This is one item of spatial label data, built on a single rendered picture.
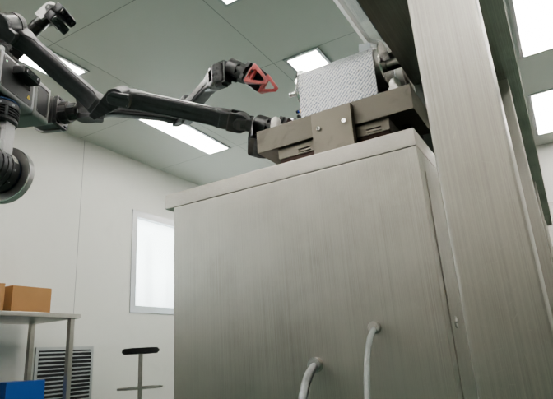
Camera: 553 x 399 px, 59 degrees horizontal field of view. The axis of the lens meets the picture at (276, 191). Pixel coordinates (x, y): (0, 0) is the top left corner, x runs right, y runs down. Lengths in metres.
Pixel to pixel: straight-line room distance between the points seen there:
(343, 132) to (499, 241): 0.75
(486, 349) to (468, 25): 0.28
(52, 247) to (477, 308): 4.88
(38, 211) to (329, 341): 4.34
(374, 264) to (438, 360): 0.20
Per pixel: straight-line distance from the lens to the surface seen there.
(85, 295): 5.33
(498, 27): 1.25
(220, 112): 1.51
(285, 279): 1.07
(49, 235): 5.16
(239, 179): 1.18
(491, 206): 0.43
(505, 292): 0.42
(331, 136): 1.14
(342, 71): 1.47
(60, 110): 2.12
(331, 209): 1.04
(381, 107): 1.14
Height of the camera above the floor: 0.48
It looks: 18 degrees up
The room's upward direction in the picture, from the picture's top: 4 degrees counter-clockwise
